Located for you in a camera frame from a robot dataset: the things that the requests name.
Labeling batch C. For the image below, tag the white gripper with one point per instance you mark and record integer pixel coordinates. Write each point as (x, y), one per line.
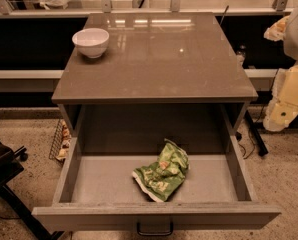
(283, 107)

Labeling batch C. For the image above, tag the green jalapeno chip bag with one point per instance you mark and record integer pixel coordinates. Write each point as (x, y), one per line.
(162, 178)

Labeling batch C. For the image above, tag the open grey top drawer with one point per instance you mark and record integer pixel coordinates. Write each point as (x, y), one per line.
(96, 190)

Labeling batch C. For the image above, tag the black stand leg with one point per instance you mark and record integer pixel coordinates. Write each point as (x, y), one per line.
(252, 127)

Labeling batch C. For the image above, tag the white ceramic bowl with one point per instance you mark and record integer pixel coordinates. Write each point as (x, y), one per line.
(91, 42)

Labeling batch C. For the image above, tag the black office chair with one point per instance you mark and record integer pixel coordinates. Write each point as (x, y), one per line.
(9, 168)

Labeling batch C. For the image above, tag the black drawer handle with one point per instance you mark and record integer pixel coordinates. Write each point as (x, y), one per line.
(154, 231)

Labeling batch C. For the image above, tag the wire basket with snacks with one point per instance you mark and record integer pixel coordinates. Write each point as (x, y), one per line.
(61, 142)

